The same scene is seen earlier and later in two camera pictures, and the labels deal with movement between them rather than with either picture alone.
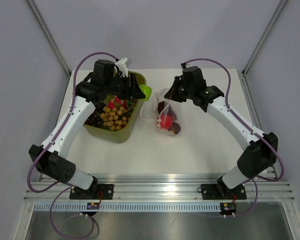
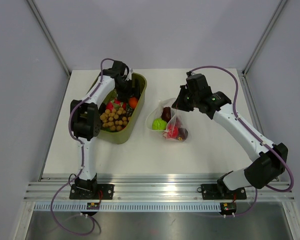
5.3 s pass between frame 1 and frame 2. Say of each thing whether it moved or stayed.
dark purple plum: moved
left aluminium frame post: stayed
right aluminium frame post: stayed
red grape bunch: moved
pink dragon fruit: stayed
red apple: moved
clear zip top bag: moved
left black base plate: stayed
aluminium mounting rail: stayed
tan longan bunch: stayed
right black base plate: stayed
